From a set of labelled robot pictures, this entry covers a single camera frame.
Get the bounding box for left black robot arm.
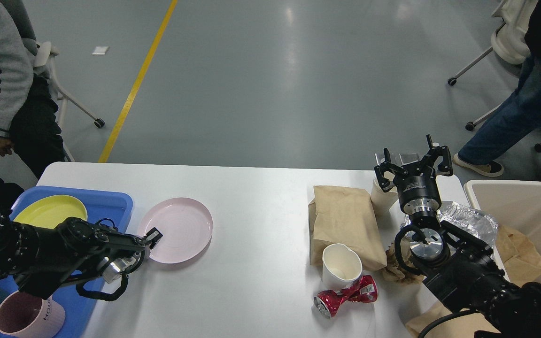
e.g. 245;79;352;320
0;205;163;301

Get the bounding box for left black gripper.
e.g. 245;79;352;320
97;227;163;283

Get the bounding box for crumpled aluminium foil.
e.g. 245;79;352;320
402;201;498;259

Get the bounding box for white chair left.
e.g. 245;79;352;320
33;41;105;162

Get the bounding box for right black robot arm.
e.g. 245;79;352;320
374;135;541;338

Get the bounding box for white paper cup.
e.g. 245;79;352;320
370;179;399;217
321;243;363;290

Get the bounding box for white paper cup front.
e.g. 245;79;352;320
321;243;363;290

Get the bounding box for pink plate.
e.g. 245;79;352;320
137;197;213;264

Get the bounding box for pink mug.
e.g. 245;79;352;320
0;291;66;338

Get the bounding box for crushed red soda can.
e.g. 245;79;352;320
313;275;378;318

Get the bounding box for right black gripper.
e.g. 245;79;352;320
374;135;454;215

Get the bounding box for white paper cup back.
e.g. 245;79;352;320
370;179;399;217

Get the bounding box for brown paper bag in bin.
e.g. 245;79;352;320
495;224;541;286

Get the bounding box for standing person blue jeans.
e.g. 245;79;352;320
453;0;541;177

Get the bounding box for seated person grey sweater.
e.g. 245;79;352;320
0;0;64;179

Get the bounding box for white chair right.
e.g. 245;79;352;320
447;0;541;153

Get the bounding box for brown paper bag front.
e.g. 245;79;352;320
406;300;501;338

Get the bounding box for white plastic bin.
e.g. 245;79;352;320
464;180;541;283

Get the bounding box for metal floor plates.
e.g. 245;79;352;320
374;152;421;167

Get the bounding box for crumpled brown paper ball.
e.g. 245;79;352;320
380;242;425;284

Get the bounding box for blue plastic tray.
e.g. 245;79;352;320
0;186;133;338

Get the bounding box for white chair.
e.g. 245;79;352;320
33;41;105;162
447;0;541;153

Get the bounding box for large brown paper bag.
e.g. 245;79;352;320
308;185;387;271

